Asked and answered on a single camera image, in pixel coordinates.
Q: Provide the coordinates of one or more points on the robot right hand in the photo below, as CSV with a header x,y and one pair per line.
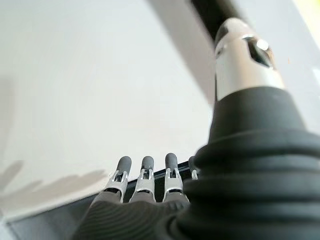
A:
x,y
245,180

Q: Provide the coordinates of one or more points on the white cabinet door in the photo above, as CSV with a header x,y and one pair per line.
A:
x,y
87,87

